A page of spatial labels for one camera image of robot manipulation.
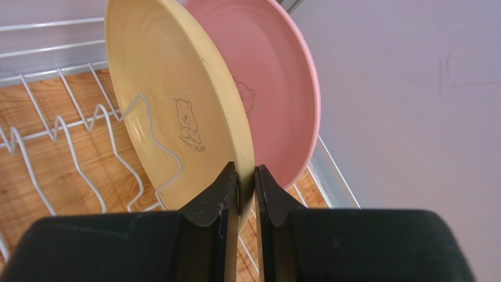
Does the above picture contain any white wire dish rack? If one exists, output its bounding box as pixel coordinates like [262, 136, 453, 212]
[0, 16, 361, 282]

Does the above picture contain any tan yellow plate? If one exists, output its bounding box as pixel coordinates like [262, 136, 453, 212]
[104, 1, 255, 228]

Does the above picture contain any pink plate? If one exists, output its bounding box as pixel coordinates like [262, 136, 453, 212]
[183, 1, 321, 189]

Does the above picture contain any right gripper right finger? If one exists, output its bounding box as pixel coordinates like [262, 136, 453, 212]
[255, 165, 308, 281]

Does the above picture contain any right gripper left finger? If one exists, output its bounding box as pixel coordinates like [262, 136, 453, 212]
[179, 162, 239, 281]

